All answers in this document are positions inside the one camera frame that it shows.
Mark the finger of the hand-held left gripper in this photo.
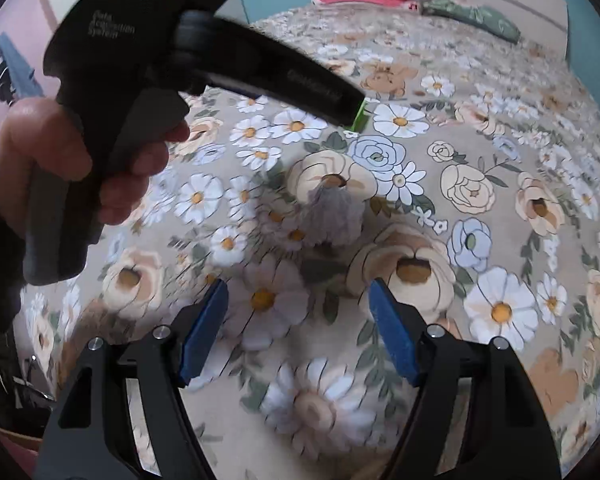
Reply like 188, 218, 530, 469
174, 10, 366, 128

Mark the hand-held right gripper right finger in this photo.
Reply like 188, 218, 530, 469
369, 278, 563, 480

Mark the green floral pillow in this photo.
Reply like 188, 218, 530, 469
420, 0, 522, 45

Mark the floral bed sheet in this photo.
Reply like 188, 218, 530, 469
20, 7, 600, 480

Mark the person's left hand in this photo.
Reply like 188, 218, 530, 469
0, 97, 191, 228

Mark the small green box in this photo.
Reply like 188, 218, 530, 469
350, 100, 369, 132

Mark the blue plastic object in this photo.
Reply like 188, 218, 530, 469
0, 34, 44, 99

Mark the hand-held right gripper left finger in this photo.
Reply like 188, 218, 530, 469
32, 279, 230, 480

